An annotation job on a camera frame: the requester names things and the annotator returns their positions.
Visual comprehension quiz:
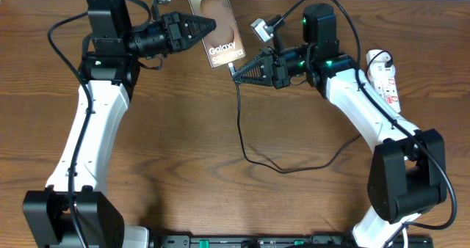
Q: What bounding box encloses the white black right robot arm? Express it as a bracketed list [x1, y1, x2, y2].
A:
[230, 3, 455, 247]

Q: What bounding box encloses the black charger cable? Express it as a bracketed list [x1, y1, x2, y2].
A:
[227, 50, 394, 175]

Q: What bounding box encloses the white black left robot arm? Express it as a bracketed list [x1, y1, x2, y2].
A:
[23, 0, 216, 247]

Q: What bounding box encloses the white power strip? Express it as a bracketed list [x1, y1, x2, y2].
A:
[366, 49, 401, 113]

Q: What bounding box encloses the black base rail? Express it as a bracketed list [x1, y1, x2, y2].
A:
[150, 234, 434, 248]

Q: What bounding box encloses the gold Galaxy smartphone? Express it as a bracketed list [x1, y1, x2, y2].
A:
[188, 0, 246, 68]

